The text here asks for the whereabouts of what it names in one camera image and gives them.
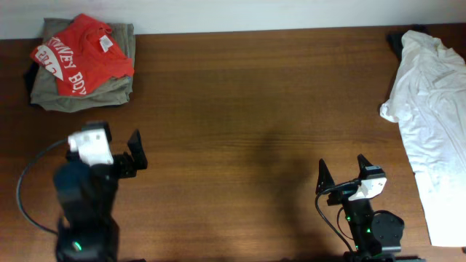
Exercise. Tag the white t-shirt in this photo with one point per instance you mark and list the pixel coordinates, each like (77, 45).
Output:
(427, 101)

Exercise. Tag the folded olive green trousers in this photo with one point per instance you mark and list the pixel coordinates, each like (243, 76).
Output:
(115, 92)

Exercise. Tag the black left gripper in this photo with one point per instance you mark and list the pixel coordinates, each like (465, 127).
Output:
(126, 163)

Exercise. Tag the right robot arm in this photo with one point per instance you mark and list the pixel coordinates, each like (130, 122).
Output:
(375, 235)

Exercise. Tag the black garment under white shirt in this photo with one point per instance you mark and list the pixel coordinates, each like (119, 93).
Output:
(394, 39)

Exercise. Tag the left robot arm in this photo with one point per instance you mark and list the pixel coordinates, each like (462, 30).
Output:
(86, 189)

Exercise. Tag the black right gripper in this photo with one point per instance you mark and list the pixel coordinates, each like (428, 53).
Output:
(325, 179)

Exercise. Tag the orange polo shirt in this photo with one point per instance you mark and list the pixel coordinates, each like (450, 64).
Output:
(83, 57)

